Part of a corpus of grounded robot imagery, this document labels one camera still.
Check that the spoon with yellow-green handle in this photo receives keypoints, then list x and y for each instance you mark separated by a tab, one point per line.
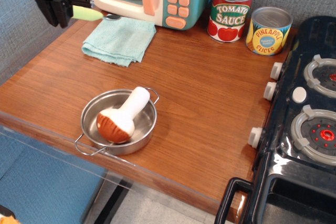
89	14

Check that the light blue folded towel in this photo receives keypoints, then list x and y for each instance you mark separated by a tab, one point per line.
120	42

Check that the small steel pan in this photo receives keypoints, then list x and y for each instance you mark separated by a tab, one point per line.
144	123

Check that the plush brown white mushroom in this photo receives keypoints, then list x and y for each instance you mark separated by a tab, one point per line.
117	125

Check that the tomato sauce can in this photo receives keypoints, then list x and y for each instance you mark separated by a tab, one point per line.
227	19

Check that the pineapple slices can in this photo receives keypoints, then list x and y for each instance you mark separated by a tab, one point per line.
268	30

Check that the black toy stove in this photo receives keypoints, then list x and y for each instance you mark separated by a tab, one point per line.
294	168

